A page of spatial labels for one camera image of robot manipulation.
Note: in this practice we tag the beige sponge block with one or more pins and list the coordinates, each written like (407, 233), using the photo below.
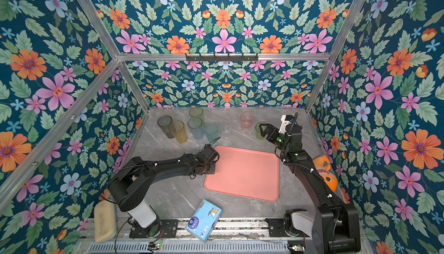
(105, 227)

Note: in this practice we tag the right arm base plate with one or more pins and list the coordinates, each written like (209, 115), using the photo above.
(277, 228)

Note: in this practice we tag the light green tall cup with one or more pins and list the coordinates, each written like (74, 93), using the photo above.
(197, 112)

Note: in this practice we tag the dark grey plastic cup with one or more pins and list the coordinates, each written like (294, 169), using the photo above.
(164, 123)

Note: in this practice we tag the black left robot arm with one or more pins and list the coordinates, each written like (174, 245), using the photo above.
(131, 183)

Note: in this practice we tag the orange fish plush toy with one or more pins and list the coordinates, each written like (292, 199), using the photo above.
(323, 167)

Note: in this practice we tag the pink plastic tray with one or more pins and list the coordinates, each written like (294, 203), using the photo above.
(245, 173)

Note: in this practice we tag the blue transparent cup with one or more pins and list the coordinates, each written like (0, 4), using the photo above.
(196, 126)

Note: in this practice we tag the green short cup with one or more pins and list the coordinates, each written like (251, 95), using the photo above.
(258, 130)

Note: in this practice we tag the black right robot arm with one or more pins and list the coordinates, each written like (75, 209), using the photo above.
(335, 227)

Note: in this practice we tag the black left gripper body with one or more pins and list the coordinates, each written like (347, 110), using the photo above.
(207, 168)

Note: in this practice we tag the yellow plastic cup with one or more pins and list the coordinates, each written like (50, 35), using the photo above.
(177, 128)

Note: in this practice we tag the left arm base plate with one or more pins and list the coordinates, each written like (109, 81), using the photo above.
(160, 228)

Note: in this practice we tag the black hook rail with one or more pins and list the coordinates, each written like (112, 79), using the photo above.
(222, 57)

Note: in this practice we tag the teal frosted cup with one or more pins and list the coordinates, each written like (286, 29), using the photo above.
(211, 131)

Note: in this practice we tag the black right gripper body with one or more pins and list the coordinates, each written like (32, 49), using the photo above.
(280, 140)

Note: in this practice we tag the pink transparent cup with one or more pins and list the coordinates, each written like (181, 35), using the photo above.
(246, 120)

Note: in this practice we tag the clear transparent cup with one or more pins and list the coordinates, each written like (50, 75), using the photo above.
(228, 124)

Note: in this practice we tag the blue tissue pack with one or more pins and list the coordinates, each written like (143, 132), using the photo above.
(202, 223)

